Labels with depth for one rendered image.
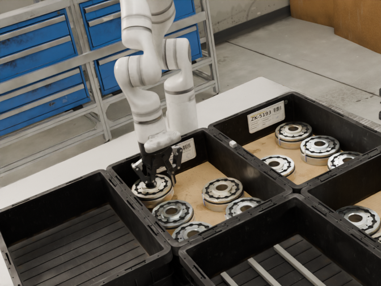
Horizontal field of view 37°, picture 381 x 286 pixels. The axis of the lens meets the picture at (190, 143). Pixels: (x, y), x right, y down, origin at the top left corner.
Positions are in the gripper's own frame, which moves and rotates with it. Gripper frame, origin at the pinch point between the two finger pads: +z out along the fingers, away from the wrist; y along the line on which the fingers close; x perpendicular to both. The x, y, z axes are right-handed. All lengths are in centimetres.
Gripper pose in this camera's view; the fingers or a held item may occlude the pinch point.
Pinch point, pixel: (163, 183)
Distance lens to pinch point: 142.8
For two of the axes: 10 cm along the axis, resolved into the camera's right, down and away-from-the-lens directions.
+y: -8.6, 3.6, -3.6
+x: 4.8, 3.7, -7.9
